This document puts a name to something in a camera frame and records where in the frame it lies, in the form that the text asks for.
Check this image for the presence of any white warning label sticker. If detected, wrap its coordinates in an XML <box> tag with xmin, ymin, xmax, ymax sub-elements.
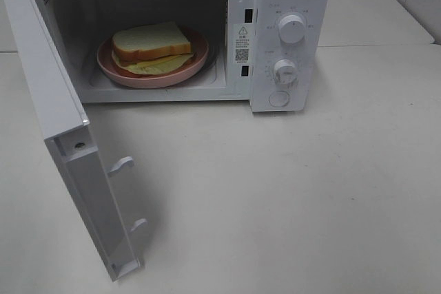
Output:
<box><xmin>233</xmin><ymin>23</ymin><xmax>253</xmax><ymax>63</ymax></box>

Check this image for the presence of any lower white timer knob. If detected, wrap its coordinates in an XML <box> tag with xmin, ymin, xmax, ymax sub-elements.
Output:
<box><xmin>274</xmin><ymin>59</ymin><xmax>298</xmax><ymax>85</ymax></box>

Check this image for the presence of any round white door button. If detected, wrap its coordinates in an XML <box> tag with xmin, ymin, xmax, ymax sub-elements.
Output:
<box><xmin>269</xmin><ymin>91</ymin><xmax>289</xmax><ymax>107</ymax></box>

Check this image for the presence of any pink round plate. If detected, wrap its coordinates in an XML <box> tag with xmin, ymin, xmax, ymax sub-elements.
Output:
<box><xmin>96</xmin><ymin>25</ymin><xmax>209</xmax><ymax>89</ymax></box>

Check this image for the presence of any upper white power knob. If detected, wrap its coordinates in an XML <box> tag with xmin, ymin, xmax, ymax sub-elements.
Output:
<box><xmin>278</xmin><ymin>13</ymin><xmax>306</xmax><ymax>44</ymax></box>

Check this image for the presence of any toy sandwich with cheese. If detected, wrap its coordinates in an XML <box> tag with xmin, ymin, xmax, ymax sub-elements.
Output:
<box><xmin>111</xmin><ymin>22</ymin><xmax>194</xmax><ymax>76</ymax></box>

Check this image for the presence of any white microwave oven body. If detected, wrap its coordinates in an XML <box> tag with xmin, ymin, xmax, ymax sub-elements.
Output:
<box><xmin>52</xmin><ymin>0</ymin><xmax>327</xmax><ymax>112</ymax></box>

